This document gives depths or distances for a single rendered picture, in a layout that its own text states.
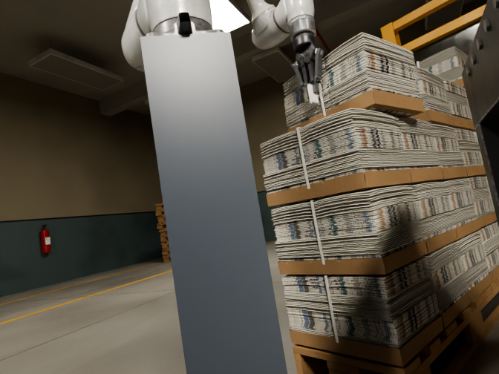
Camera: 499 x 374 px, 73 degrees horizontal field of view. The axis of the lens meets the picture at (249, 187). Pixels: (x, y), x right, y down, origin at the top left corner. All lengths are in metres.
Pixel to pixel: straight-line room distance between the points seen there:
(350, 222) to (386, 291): 0.20
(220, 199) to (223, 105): 0.21
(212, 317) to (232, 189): 0.26
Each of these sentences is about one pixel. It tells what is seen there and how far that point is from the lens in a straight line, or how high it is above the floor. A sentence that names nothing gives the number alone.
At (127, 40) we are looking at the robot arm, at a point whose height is 1.14.
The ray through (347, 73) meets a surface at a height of 0.97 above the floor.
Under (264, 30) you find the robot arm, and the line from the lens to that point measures 1.39.
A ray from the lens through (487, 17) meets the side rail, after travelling 0.60.
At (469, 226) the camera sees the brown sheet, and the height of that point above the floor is 0.40.
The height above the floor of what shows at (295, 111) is 0.94.
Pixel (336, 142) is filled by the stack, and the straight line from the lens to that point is 0.99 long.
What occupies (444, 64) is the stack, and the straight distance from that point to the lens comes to 2.16.
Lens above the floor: 0.56
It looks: 6 degrees up
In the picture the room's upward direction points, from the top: 9 degrees counter-clockwise
